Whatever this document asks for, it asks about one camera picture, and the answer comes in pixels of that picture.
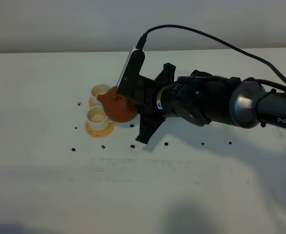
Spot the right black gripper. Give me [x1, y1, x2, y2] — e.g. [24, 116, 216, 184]
[133, 63, 182, 144]

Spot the brown clay teapot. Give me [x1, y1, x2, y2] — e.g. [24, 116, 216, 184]
[97, 86, 138, 123]

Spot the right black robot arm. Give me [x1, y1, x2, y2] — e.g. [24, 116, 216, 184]
[136, 63, 286, 144]

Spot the rear white teacup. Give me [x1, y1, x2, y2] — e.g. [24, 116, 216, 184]
[91, 84, 110, 106]

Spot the white teacup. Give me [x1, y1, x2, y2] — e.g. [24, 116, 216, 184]
[91, 84, 110, 106]
[87, 106, 112, 131]

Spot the front orange coaster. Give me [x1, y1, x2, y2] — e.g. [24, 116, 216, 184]
[84, 121, 115, 138]

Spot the orange coaster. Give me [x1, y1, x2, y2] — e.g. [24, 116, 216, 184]
[88, 96, 102, 108]
[84, 121, 115, 138]

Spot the front white teacup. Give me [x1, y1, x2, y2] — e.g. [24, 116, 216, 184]
[87, 106, 112, 131]

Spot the rear orange coaster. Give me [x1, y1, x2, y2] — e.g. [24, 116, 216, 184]
[88, 96, 102, 108]

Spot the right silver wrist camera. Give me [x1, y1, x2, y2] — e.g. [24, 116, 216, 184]
[117, 48, 155, 104]

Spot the right black camera cable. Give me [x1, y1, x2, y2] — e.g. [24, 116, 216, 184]
[135, 24, 286, 90]

